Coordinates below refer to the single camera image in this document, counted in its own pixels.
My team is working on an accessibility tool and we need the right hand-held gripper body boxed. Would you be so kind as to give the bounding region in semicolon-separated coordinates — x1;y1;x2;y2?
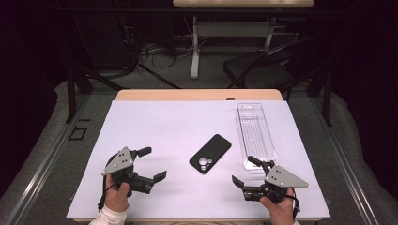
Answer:
243;159;310;204

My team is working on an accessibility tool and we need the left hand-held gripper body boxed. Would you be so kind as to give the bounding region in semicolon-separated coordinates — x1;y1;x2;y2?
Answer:
100;145;155;197

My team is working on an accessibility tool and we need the clear plastic package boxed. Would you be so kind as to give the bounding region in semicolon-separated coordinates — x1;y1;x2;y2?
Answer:
236;102;279;172

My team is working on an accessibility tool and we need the person's left hand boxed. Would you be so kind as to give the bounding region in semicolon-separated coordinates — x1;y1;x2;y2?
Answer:
103;174;131;214

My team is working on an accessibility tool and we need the person's right hand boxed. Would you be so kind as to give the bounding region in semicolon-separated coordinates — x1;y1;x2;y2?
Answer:
259;187;297;225

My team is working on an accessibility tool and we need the white table sheet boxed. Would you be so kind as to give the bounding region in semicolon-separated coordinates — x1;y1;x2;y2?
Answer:
66;99;331;219

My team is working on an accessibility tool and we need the black metal stand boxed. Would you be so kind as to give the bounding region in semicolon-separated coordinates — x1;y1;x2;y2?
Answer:
64;67;126;124
306;68;333;127

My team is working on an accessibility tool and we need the black folding chair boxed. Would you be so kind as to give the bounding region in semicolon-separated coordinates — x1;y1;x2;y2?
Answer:
222;36;323;93

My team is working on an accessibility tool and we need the desk with white legs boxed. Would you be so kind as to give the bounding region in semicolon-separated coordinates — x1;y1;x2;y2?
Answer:
172;0;315;80

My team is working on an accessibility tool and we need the right hand-held gripper black cable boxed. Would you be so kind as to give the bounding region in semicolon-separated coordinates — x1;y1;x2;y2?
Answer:
283;187;301;219

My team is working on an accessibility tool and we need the hand-held gripper black cable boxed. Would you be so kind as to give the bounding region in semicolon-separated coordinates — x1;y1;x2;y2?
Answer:
283;187;301;219
97;174;117;213

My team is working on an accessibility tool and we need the left hand-held gripper black cable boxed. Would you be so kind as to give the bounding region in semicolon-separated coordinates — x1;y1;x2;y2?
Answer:
97;174;117;213

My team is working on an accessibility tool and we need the grey metal floor rail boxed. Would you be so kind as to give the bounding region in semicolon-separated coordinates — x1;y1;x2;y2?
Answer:
308;93;381;225
4;93;92;225

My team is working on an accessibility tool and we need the bundle of floor cables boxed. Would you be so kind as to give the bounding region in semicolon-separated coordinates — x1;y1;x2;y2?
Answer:
137;40;195;69

